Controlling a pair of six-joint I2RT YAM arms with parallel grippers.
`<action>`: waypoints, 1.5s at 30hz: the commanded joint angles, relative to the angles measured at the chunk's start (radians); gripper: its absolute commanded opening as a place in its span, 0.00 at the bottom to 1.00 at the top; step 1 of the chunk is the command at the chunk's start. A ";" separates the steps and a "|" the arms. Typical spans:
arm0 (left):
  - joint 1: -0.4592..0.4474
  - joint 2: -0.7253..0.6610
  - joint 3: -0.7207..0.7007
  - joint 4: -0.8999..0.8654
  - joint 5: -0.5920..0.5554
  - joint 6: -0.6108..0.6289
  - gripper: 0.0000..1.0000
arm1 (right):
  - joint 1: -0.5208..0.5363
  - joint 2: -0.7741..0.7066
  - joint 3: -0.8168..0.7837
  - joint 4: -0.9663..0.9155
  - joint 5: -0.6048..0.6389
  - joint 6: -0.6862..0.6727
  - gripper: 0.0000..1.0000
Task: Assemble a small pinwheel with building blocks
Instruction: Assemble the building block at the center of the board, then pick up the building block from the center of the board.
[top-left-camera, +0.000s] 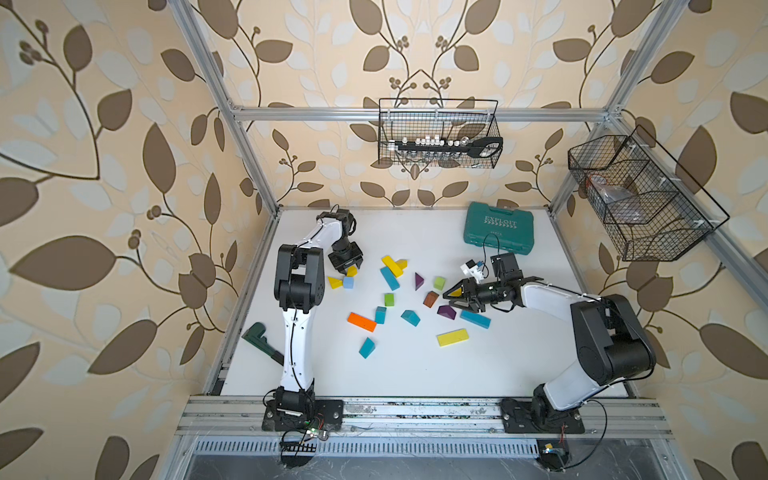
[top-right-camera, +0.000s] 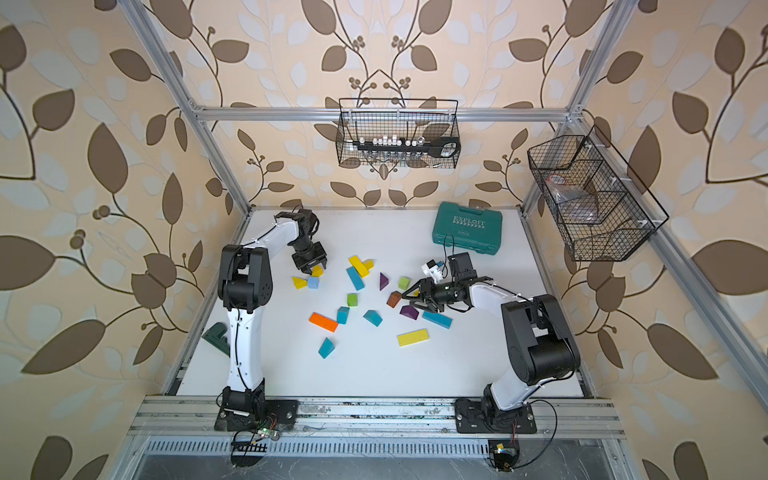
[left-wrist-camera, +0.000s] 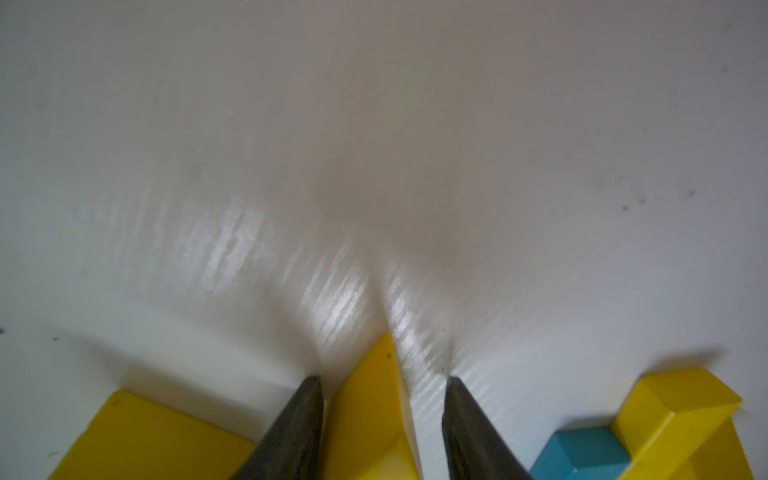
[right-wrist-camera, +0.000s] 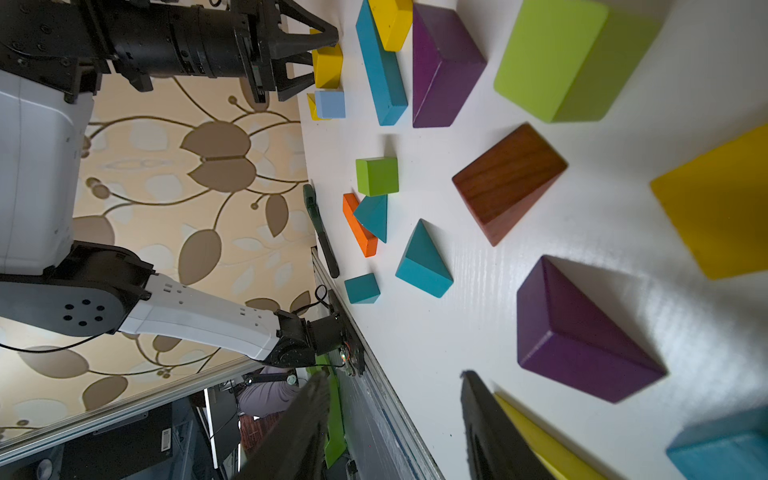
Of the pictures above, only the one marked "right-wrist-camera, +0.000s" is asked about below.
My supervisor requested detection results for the orange long block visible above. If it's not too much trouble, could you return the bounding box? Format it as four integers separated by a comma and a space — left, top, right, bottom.
342, 193, 378, 258

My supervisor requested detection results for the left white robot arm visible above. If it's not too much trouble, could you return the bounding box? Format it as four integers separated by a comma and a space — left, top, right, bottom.
1, 1, 359, 368

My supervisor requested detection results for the purple triangle block upper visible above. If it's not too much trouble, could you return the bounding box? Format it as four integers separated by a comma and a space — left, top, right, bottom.
412, 4, 487, 128

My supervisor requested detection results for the light blue cube block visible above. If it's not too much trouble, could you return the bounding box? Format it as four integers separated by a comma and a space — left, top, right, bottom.
315, 90, 346, 120

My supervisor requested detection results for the long teal block upper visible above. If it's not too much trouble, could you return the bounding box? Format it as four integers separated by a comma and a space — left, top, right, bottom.
356, 1, 408, 126

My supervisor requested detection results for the light green cube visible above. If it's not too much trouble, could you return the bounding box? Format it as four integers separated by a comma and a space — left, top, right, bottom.
493, 0, 661, 123
355, 157, 399, 197

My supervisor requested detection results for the light green cube centre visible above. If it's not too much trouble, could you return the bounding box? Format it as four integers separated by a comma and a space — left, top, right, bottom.
355, 157, 399, 197

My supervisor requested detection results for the purple triangle block lower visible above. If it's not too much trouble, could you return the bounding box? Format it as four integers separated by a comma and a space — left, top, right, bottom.
516, 256, 666, 404

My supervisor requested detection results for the light green cube right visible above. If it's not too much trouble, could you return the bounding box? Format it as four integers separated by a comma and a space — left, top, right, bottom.
493, 0, 661, 123

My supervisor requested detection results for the brown wooden block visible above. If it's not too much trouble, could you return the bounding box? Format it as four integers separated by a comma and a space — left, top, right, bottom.
452, 123, 568, 247

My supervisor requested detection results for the teal triangle block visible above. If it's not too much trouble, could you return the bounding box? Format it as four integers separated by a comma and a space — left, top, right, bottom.
344, 273, 381, 304
395, 219, 454, 298

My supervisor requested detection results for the dark green hand tool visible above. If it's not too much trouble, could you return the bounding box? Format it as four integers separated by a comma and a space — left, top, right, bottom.
302, 183, 340, 279

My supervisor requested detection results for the long teal block right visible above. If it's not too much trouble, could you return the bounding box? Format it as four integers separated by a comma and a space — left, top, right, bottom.
666, 406, 767, 479

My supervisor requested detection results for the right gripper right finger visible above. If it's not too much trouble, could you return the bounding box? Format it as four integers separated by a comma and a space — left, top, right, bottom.
461, 370, 554, 480

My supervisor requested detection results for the purple triangle block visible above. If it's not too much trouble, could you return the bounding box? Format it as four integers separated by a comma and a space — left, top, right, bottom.
516, 256, 666, 404
412, 4, 487, 128

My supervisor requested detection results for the long yellow block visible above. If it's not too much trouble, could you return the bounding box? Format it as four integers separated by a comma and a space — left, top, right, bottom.
369, 0, 413, 52
494, 394, 606, 480
650, 125, 767, 280

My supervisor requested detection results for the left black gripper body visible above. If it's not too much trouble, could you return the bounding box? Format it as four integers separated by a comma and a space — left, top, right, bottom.
230, 1, 280, 103

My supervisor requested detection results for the yellow triangle block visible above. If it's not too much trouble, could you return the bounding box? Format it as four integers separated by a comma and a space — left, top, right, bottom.
312, 45, 344, 90
307, 93, 323, 121

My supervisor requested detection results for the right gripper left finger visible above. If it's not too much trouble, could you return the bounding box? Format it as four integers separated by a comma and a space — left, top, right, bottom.
234, 374, 330, 480

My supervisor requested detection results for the small teal cube block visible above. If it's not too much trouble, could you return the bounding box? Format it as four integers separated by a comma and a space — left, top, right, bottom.
354, 195, 388, 243

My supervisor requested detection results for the long teal block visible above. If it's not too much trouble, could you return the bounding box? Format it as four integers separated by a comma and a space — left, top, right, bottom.
356, 1, 408, 126
666, 406, 767, 479

